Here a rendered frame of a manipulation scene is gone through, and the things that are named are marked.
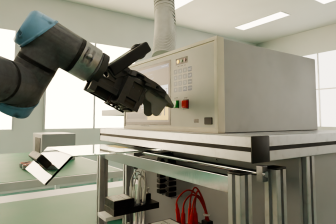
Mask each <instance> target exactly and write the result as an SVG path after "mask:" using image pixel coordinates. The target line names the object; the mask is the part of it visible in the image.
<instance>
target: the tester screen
mask: <svg viewBox="0 0 336 224"><path fill-rule="evenodd" d="M139 72H140V73H141V74H143V75H145V76H146V77H147V78H149V79H150V80H152V81H154V82H156V83H157V84H159V85H160V86H163V85H168V95H169V63H166V64H163V65H159V66H156V67H152V68H148V69H145V70H141V71H139ZM141 113H144V105H143V104H142V105H141V106H140V111H138V112H135V111H134V112H126V122H169V108H168V120H148V116H145V118H133V119H127V114H141Z"/></svg>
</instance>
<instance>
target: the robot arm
mask: <svg viewBox="0 0 336 224"><path fill-rule="evenodd" d="M13 41H14V43H15V44H17V45H18V46H19V47H20V48H21V49H20V50H19V52H18V54H17V55H16V57H15V59H14V60H10V59H8V58H5V57H2V56H0V112H1V113H3V114H6V115H8V116H10V117H15V118H17V119H25V118H27V117H29V116H30V114H31V113H32V111H33V110H34V108H35V107H36V106H37V105H38V104H39V102H40V99H41V97H42V96H43V94H44V92H45V91H46V89H47V87H48V86H49V84H50V83H51V81H52V79H53V78H54V76H55V74H56V73H57V71H58V69H59V68H60V69H62V70H64V71H66V72H67V73H69V74H71V75H73V76H75V77H76V78H78V79H80V80H82V81H86V84H85V86H84V88H83V90H84V91H86V92H88V93H90V94H92V95H93V96H95V97H97V98H99V99H101V100H103V101H104V103H105V104H106V105H108V106H110V107H112V108H114V109H116V110H118V111H119V112H121V113H124V112H126V113H130V112H136V113H137V112H138V110H139V108H140V106H141V105H142V104H143V113H144V114H145V115H146V116H148V117H149V116H151V115H154V116H159V115H160V113H161V112H162V111H163V109H164V108H165V107H169V108H174V104H173V102H172V100H171V99H170V97H169V95H168V94H167V92H166V91H165V90H164V89H163V88H162V87H161V86H160V85H159V84H157V83H156V82H154V81H153V80H151V79H149V78H148V77H146V76H145V75H144V74H142V73H140V72H138V71H136V70H131V69H130V68H129V66H130V65H132V64H133V63H135V62H136V61H137V60H141V59H143V58H144V57H145V56H146V54H147V53H149V52H150V51H151V48H150V46H149V44H148V43H147V42H143V43H136V44H134V45H133V46H132V47H131V49H130V50H128V51H127V52H125V53H124V54H122V55H121V56H119V57H118V58H116V59H115V60H113V61H112V62H110V56H109V55H107V54H106V53H104V52H103V51H102V50H101V49H99V48H98V47H96V46H95V45H93V44H92V43H90V42H88V41H87V40H85V39H84V38H82V37H80V36H79V35H77V34H76V33H74V32H73V31H71V30H70V29H68V28H66V27H65V26H63V25H62V24H60V23H59V22H58V21H57V20H54V19H52V18H51V17H49V16H47V15H45V14H44V13H42V12H40V11H38V10H33V11H31V12H30V13H29V14H28V16H27V17H26V19H25V20H24V22H23V23H22V25H21V27H20V28H19V30H18V32H17V33H16V35H15V36H14V38H13ZM109 62H110V63H109Z"/></svg>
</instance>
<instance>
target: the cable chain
mask: <svg viewBox="0 0 336 224"><path fill-rule="evenodd" d="M161 154H167V155H173V154H172V153H171V152H161ZM173 156H174V155H173ZM157 160H159V161H163V162H168V163H173V164H177V163H176V160H172V159H167V158H162V157H157ZM174 180H176V178H172V177H169V176H165V175H162V174H158V173H157V188H158V189H157V193H159V194H160V195H165V196H167V197H168V198H170V199H173V198H177V197H178V196H179V194H177V193H176V192H175V191H176V190H177V187H176V186H175V185H177V182H176V181H174Z"/></svg>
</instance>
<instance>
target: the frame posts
mask: <svg viewBox="0 0 336 224"><path fill-rule="evenodd" d="M267 171H268V177H267V181H266V182H264V207H265V224H288V218H287V185H286V167H285V166H279V165H267ZM133 174H134V167H133V166H129V165H126V164H123V193H122V194H126V195H128V196H130V181H131V178H132V175H133ZM227 176H228V224H253V210H252V172H250V171H245V170H239V169H238V170H231V171H227ZM107 196H108V159H104V158H103V155H97V179H96V224H108V222H107V221H106V222H105V221H104V220H102V219H101V218H100V217H98V212H104V205H105V197H107ZM127 221H130V224H134V213H130V214H125V215H123V219H122V223H123V224H127Z"/></svg>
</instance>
